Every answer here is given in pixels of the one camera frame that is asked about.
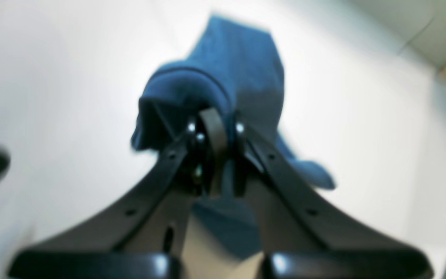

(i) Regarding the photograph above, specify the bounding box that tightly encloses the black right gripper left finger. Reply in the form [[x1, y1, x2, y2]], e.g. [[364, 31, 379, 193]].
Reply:
[[8, 108, 228, 279]]

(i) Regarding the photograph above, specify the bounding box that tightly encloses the dark blue t-shirt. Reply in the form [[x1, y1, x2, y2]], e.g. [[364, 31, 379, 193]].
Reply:
[[130, 16, 336, 258]]

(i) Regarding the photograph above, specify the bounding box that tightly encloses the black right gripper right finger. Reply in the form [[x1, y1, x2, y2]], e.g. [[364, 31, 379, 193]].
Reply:
[[234, 115, 434, 279]]

